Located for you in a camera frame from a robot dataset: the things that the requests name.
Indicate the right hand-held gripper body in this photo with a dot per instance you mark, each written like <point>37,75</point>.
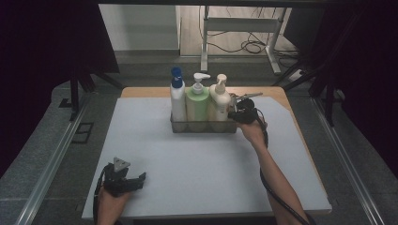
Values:
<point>247,112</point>

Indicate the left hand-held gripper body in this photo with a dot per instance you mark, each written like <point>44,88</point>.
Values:
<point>116,182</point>

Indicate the cream pump bottle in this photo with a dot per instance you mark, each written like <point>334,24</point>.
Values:
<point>220,103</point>

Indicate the grey mesh basket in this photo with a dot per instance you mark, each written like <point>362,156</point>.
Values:
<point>203,126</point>

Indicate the green pump bottle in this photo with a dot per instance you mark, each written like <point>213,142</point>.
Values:
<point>197,106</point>

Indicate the white bottle with blue pump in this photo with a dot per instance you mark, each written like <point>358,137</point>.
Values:
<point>177,100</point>

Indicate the person's left hand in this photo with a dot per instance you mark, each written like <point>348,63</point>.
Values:
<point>112,204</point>

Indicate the person's right hand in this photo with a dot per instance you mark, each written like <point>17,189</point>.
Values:
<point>255,134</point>

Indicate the white power strip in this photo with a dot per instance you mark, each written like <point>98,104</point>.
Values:
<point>296,75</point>

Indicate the black metal stand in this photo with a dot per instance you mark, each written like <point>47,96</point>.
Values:
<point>329,103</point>
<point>74,93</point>

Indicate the black curtain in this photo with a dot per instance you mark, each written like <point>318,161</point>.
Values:
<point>37,62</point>
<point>366,62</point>

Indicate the aluminium rail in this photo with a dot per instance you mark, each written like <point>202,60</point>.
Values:
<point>50,168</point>
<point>347,162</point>

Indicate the white metal desk frame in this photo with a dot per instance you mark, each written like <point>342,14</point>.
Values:
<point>239,24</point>

